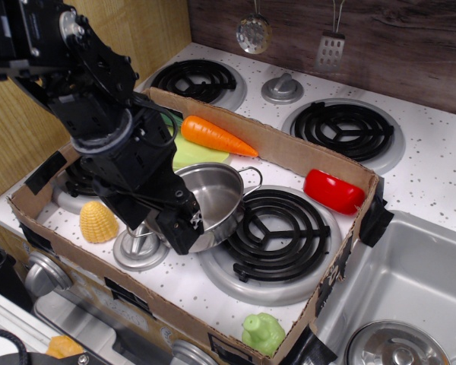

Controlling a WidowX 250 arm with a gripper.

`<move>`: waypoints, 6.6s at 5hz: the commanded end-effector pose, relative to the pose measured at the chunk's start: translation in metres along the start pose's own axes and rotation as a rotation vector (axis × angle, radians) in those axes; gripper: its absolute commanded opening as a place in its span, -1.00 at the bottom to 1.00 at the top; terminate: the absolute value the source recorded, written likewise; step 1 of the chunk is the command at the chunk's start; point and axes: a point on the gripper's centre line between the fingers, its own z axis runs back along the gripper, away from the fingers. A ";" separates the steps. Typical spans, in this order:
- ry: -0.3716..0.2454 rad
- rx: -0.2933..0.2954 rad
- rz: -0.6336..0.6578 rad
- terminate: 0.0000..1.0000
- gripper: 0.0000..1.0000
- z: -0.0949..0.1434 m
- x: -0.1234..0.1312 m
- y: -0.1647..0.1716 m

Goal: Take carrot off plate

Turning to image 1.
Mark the yellow toy corn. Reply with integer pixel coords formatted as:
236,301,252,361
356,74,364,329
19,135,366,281
80,201,119,243

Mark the black cable bottom left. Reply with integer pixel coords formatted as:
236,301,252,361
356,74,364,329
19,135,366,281
0,326,28,365

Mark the grey front stove knob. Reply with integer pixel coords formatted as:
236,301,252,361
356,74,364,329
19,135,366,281
112,224,169,271

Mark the grey oven dial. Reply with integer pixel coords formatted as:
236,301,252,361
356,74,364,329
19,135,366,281
24,251,73,297
169,340,217,365

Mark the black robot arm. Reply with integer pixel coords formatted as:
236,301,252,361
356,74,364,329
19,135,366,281
0,1,204,255

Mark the grey toy sink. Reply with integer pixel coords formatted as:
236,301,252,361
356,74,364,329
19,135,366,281
316,211,456,364

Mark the back left black burner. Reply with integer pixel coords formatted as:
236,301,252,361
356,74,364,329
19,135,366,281
144,59,247,112

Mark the back right black burner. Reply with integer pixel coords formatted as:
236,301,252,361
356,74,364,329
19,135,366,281
281,98,405,175

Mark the hanging slotted metal spoon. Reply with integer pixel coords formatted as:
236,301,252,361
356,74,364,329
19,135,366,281
236,0,272,55

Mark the black burner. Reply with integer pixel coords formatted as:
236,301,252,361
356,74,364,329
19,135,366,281
281,98,405,175
199,186,342,306
144,59,247,112
52,159,103,215

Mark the front right black burner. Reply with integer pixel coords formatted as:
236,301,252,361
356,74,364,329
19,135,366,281
199,186,342,306

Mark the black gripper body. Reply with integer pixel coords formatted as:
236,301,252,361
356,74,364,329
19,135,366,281
79,107,196,229

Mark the small steel pot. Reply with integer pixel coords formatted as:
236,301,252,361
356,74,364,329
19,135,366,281
125,162,263,254

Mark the green toy vegetable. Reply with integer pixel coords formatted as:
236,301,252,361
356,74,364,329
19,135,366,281
242,313,286,357

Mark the orange toy carrot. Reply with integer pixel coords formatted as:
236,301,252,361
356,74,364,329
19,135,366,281
161,113,258,157

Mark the cardboard fence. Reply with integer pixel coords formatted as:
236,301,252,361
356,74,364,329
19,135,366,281
8,87,379,364

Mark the light green plate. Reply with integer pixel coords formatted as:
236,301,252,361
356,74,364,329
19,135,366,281
173,128,230,170

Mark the grey back stove knob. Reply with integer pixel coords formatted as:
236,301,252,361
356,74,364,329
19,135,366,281
261,73,304,105

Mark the grey oven dial right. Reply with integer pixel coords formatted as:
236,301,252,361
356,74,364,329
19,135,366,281
169,340,217,365

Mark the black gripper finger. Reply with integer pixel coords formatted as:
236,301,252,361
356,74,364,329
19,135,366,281
155,211,204,255
188,201,203,228

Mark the red toy cheese block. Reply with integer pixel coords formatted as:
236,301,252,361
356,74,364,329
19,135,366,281
303,170,366,215

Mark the grey oven dial left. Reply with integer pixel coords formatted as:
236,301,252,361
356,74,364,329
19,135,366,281
24,251,73,297

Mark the front left black burner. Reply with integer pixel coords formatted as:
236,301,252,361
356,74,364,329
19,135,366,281
52,159,103,215

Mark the metal sink drain lid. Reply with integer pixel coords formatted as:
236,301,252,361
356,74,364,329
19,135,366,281
344,320,450,365

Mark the hanging metal spatula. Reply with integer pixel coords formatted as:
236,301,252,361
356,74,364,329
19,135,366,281
315,0,346,73

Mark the orange object bottom left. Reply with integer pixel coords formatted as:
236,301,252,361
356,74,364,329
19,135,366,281
46,335,84,359

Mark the grey stove knob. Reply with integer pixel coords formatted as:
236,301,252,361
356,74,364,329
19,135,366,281
261,73,304,105
112,224,169,271

